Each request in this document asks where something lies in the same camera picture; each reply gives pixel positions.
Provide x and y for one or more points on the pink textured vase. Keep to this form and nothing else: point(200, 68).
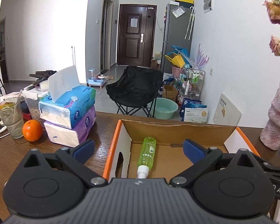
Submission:
point(275, 121)

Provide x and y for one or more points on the purple feather decoration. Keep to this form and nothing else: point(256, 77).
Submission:
point(200, 58)

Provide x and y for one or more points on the clear drinking glass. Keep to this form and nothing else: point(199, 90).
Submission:
point(11, 123)

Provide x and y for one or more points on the purple tissue pack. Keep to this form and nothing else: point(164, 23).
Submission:
point(84, 126)

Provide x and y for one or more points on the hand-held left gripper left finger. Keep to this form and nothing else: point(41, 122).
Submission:
point(84, 149)

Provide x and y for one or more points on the orange fruit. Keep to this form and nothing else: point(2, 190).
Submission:
point(32, 130)

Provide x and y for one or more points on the grey refrigerator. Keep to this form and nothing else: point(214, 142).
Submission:
point(175, 35)

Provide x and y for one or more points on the white electric panel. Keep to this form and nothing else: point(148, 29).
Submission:
point(207, 2)

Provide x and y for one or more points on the clear container white lid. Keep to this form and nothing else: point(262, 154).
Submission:
point(32, 107)

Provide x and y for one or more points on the white printed bag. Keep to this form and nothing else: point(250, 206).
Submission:
point(196, 115)

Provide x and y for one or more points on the black folding stand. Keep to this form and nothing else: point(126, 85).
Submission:
point(43, 73)

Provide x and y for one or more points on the red flat box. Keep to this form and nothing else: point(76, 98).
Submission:
point(26, 116)

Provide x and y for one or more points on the black folding chair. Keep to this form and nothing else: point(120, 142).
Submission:
point(135, 86)

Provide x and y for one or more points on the open cardboard box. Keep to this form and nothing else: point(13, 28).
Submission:
point(170, 94)

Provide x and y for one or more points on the white broom stick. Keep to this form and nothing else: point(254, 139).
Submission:
point(72, 56)

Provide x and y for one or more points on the red cardboard box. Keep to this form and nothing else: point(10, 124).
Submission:
point(168, 130)

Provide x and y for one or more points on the blue white pack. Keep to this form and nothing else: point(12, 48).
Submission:
point(169, 78)
point(191, 103)

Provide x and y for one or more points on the dark brown door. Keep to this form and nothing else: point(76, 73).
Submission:
point(130, 49)

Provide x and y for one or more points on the blue plastic toy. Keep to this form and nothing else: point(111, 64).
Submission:
point(180, 50)

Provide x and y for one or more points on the green plastic basin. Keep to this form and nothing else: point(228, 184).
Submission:
point(164, 112)

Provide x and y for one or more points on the green spray bottle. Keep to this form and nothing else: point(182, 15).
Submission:
point(148, 151)

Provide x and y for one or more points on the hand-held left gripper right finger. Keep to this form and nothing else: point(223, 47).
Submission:
point(193, 150)

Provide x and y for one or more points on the dried pink roses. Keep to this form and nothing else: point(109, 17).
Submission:
point(278, 11)

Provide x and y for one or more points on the yellow flat box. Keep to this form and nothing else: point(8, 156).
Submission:
point(184, 0)

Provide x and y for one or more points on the clear plastic sleeve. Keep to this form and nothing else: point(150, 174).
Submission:
point(178, 12)

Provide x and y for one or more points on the clear folded umbrella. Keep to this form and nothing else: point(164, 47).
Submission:
point(192, 25)
point(188, 25)

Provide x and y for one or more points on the pink book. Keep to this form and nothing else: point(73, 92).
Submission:
point(8, 97)

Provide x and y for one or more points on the small cardboard box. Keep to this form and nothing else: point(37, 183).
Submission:
point(155, 64)

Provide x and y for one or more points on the white board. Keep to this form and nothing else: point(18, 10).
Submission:
point(226, 114)

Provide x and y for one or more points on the pink bucket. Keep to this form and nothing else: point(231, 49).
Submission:
point(177, 71)

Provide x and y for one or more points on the blue tissue pack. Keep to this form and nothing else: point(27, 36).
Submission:
point(77, 105)

